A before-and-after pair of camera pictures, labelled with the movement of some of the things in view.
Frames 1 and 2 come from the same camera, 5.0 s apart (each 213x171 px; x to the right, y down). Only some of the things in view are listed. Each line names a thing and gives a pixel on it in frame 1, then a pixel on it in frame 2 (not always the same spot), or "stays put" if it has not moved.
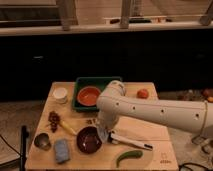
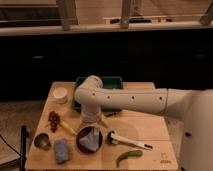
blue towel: [103, 133] -> [91, 139]
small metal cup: [43, 141] stays put
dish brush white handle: [116, 138] stays put
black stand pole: [24, 136] stays put
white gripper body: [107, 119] -> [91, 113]
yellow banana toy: [66, 125] stays put
